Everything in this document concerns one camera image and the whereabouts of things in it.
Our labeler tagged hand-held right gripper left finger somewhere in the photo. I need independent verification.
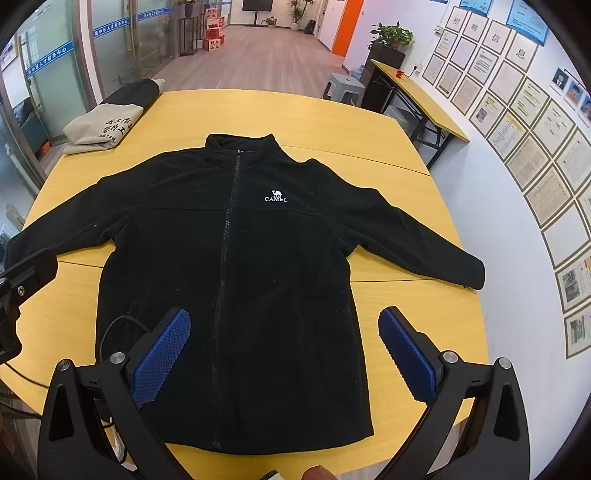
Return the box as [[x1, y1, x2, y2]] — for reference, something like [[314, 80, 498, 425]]
[[38, 307, 195, 480]]

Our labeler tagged green potted plant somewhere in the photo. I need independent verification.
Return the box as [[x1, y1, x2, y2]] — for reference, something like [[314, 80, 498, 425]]
[[369, 22, 415, 49]]

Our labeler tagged folded black garment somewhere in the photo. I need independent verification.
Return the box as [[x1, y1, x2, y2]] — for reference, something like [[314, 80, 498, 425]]
[[99, 78, 163, 116]]

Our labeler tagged black cabinet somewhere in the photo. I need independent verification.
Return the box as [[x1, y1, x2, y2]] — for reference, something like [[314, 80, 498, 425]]
[[360, 42, 406, 114]]

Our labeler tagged folded beige printed shirt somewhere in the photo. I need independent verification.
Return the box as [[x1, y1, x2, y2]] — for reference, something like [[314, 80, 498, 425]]
[[62, 104, 145, 155]]

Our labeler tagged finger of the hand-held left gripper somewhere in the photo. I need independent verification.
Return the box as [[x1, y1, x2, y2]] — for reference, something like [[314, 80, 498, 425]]
[[0, 248, 59, 308]]

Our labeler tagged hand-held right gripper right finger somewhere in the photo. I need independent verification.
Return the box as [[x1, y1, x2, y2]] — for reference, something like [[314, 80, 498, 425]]
[[379, 306, 531, 480]]

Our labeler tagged stack of red boxes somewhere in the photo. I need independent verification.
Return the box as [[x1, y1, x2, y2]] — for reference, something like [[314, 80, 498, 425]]
[[203, 7, 226, 51]]

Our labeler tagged grey plastic stool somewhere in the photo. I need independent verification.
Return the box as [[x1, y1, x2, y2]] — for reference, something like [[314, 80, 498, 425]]
[[322, 73, 365, 105]]

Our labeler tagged wall of framed notices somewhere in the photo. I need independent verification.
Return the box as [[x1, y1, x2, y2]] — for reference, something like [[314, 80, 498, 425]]
[[421, 4, 591, 361]]

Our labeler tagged yellow folding table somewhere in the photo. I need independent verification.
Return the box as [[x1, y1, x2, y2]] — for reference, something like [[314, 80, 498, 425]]
[[369, 59, 471, 169]]

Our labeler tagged black metal shelf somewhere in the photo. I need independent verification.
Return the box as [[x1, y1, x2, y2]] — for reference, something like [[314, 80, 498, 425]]
[[178, 13, 206, 57]]

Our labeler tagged black cable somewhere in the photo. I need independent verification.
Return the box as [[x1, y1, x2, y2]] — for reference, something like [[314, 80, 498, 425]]
[[0, 315, 153, 391]]

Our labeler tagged black fleece zip jacket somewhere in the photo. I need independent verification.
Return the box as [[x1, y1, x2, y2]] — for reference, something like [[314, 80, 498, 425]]
[[4, 133, 485, 455]]

